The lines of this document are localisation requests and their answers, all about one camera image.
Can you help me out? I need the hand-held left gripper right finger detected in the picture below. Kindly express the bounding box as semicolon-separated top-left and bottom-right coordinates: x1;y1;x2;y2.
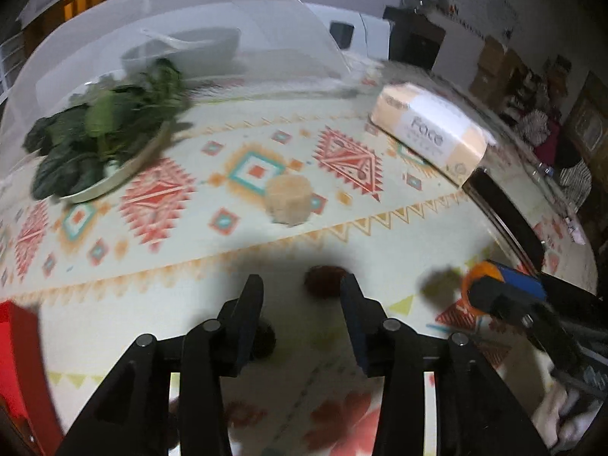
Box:
339;273;552;456

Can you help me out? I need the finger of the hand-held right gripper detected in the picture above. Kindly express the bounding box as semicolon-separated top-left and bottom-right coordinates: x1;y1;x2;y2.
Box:
489;261;608;317
468;275;578;366

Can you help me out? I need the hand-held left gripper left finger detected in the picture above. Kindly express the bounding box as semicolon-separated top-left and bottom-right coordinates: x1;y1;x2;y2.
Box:
54;274;264;456

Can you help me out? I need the tangerine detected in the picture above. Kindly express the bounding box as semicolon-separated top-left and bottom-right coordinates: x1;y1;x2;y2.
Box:
462;261;503;315

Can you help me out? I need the red jujube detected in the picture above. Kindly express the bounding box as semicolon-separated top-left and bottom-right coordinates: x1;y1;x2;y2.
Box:
304;266;347;298
252;320;277;359

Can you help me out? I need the red tray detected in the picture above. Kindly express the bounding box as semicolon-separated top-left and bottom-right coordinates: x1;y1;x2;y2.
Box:
0;300;65;456

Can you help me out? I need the person's right hand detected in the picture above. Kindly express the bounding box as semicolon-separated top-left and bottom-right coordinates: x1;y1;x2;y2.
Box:
532;375;599;450

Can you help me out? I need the patterned tablecloth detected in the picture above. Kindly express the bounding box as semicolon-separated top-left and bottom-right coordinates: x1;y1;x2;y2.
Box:
0;52;599;456

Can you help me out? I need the pile of clothes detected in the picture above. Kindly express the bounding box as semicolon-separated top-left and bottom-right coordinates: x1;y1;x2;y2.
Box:
520;104;594;210

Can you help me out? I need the beige round food piece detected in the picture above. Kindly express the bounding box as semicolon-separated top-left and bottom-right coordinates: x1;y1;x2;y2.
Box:
263;175;312;226

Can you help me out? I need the tissue pack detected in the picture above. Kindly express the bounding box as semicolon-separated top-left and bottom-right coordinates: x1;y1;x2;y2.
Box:
369;83;495;186

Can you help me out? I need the white plate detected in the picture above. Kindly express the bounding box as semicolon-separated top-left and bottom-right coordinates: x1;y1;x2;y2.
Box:
52;123;174;204

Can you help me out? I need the cardboard box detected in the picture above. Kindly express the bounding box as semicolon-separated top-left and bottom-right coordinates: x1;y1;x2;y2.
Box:
470;38;523;105

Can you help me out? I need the plate of green vegetables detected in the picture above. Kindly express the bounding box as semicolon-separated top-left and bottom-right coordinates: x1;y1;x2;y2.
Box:
24;59;191;200

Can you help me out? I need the dark box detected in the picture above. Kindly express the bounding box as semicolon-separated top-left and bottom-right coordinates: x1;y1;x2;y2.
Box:
385;7;447;70

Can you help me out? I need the white bowl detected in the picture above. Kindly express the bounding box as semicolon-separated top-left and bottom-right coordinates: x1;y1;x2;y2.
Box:
121;27;242;77

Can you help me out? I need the white appliance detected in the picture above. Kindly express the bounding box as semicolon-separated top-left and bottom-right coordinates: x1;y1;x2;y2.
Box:
304;2;393;60

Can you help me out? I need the white mesh food cover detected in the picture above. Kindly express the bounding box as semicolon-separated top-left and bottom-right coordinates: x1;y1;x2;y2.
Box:
0;0;352;176

